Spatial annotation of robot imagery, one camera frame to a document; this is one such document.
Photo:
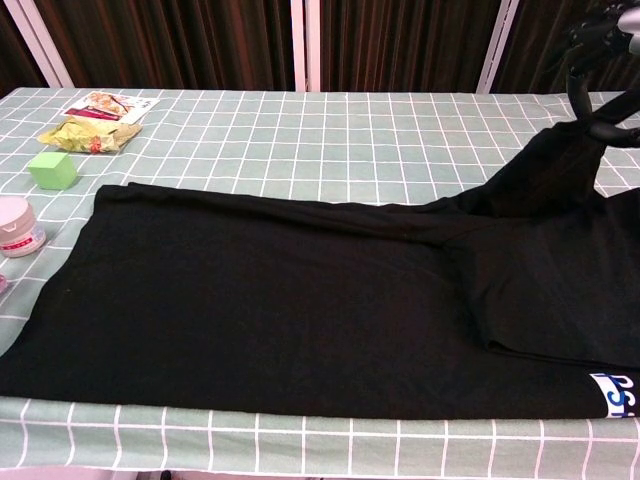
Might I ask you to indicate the black T-shirt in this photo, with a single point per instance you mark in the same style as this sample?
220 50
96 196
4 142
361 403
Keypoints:
250 300

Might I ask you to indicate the green checked tablecloth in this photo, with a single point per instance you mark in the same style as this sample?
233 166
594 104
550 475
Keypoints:
300 140

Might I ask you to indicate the white food picture packet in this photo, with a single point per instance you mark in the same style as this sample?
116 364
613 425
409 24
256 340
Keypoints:
112 106

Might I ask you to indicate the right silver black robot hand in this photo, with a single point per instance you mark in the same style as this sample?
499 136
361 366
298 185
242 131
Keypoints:
631 20

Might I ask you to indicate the green cube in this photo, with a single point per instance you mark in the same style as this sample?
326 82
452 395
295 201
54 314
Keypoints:
52 170

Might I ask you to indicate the dark brown curtain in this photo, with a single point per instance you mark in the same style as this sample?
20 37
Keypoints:
400 45
175 45
15 45
540 45

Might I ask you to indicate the white partition frame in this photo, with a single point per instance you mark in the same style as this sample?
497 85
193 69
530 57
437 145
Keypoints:
42 45
305 45
497 45

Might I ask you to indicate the yellow green snack bag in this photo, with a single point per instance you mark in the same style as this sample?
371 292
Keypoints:
90 135

